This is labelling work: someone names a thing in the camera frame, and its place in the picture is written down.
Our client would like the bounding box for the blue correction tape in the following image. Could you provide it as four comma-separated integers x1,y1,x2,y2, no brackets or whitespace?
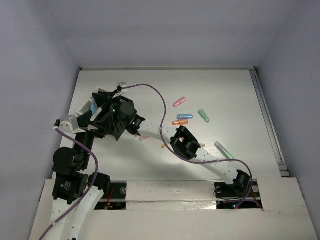
177,114,194,120

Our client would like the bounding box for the metal rail on right edge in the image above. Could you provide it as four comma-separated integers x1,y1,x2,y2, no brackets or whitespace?
249,68,291,178

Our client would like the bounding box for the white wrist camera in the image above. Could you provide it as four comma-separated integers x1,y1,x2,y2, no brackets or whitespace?
53,115,83,134
116,82,129,95

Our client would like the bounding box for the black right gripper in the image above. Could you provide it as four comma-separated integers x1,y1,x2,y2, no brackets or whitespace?
91,90,126,125

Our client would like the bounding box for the white slotted container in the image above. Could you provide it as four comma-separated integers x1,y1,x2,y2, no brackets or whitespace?
75,95,102,120

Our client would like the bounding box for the green highlighter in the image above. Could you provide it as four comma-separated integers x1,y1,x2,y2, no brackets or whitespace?
214,141,234,160

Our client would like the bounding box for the pink correction tape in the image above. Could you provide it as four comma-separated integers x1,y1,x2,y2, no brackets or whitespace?
172,97,187,108

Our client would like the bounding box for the black slotted pen holder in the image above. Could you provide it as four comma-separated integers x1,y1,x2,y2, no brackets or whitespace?
94,97,138,142

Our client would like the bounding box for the orange highlighter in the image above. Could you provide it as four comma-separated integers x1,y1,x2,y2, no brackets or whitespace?
134,134,149,142

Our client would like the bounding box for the orange correction tape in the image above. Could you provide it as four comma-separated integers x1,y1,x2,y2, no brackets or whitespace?
172,119,189,126

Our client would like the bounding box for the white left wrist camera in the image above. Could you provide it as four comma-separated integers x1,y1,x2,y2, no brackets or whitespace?
53,115,83,134

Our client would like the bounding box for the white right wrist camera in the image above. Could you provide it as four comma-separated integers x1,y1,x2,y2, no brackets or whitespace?
116,82,129,95

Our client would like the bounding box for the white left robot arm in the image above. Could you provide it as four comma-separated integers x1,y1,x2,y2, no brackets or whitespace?
40,109,124,240

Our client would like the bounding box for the blue highlighter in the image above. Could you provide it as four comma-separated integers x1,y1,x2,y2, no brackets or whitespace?
91,98,98,115

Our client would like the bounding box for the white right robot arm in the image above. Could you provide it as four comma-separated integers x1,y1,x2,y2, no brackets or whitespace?
90,91,252,198

